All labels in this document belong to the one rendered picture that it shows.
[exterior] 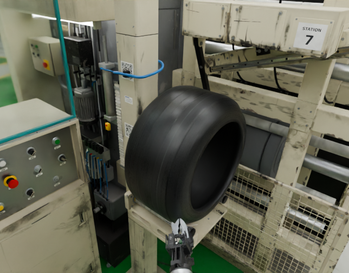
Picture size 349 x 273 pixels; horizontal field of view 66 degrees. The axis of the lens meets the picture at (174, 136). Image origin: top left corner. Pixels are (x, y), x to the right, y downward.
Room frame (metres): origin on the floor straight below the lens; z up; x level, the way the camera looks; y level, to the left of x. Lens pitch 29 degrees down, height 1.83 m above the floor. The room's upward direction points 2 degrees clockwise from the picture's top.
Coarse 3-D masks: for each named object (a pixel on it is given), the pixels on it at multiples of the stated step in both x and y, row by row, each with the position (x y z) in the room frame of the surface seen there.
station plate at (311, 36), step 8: (304, 24) 0.96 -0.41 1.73; (312, 24) 0.95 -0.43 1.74; (320, 24) 0.93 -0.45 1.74; (296, 32) 0.97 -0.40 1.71; (304, 32) 0.96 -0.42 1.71; (312, 32) 0.94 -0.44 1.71; (320, 32) 0.93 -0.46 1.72; (296, 40) 0.97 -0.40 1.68; (304, 40) 0.96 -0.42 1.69; (312, 40) 0.94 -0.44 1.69; (320, 40) 0.92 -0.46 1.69; (304, 48) 0.95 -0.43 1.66; (312, 48) 0.94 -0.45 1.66; (320, 48) 0.92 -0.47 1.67
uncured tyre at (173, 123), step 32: (160, 96) 0.99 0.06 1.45; (192, 96) 0.97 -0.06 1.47; (224, 96) 1.01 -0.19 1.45; (160, 128) 0.85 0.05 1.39; (192, 128) 0.82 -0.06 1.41; (224, 128) 1.21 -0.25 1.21; (128, 160) 0.84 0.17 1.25; (160, 160) 0.77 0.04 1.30; (192, 160) 0.77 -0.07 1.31; (224, 160) 1.16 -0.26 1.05; (160, 192) 0.73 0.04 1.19; (192, 192) 1.06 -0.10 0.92; (224, 192) 1.00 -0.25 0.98
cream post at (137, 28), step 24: (120, 0) 1.13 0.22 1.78; (144, 0) 1.12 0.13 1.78; (120, 24) 1.14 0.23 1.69; (144, 24) 1.12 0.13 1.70; (120, 48) 1.14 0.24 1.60; (144, 48) 1.12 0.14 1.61; (144, 72) 1.11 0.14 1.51; (120, 96) 1.16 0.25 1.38; (144, 96) 1.11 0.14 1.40; (144, 240) 1.09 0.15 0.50; (144, 264) 1.09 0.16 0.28
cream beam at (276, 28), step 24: (192, 0) 1.25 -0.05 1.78; (216, 0) 1.32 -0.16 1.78; (192, 24) 1.24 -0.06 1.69; (216, 24) 1.17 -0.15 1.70; (240, 24) 1.11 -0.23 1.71; (264, 24) 1.05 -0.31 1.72; (288, 24) 1.00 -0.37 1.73; (336, 24) 0.91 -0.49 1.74; (264, 48) 1.04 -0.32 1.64; (288, 48) 0.98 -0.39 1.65; (336, 48) 1.00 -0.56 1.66
